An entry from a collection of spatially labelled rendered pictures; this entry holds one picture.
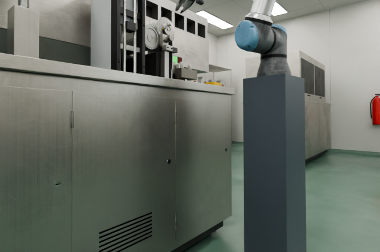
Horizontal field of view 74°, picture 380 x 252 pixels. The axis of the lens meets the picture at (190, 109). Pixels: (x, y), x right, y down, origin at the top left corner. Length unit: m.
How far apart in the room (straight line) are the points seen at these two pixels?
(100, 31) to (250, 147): 0.98
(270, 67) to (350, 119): 4.54
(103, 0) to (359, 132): 4.98
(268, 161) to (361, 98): 4.58
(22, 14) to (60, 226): 0.82
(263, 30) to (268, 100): 0.28
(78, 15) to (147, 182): 1.04
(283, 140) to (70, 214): 0.82
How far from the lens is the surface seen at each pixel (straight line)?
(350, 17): 5.91
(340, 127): 5.66
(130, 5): 1.35
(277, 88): 1.11
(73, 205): 0.97
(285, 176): 1.12
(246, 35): 1.10
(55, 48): 1.58
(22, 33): 1.25
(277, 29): 1.22
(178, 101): 1.23
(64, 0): 1.68
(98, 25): 1.53
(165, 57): 1.51
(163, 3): 2.17
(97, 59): 1.49
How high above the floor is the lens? 0.74
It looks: 1 degrees up
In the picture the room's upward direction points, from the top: straight up
